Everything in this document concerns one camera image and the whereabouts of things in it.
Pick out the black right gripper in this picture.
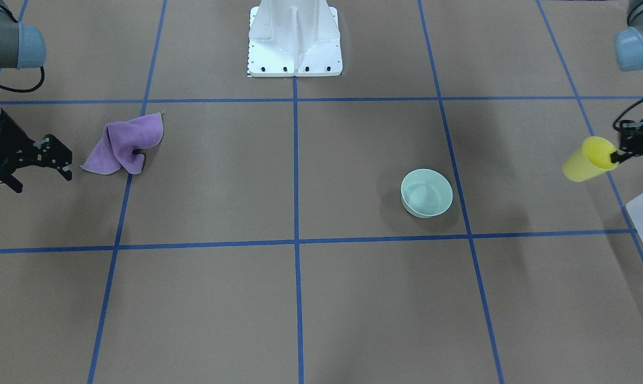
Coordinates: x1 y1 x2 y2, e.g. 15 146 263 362
0 110 73 194

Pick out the yellow plastic cup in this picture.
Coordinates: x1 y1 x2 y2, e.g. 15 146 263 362
562 136 618 182

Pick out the mint green bowl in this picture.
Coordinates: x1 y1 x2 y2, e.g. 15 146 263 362
400 169 454 219

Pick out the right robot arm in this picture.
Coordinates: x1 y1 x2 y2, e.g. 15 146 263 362
0 1 73 194

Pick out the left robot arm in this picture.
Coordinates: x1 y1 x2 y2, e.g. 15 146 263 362
610 1 643 164

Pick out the purple cloth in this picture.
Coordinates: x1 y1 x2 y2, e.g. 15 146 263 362
80 112 164 175

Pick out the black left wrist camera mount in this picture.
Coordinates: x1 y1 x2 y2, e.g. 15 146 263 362
612 119 643 147

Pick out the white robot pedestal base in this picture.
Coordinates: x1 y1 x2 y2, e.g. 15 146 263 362
247 1 343 77

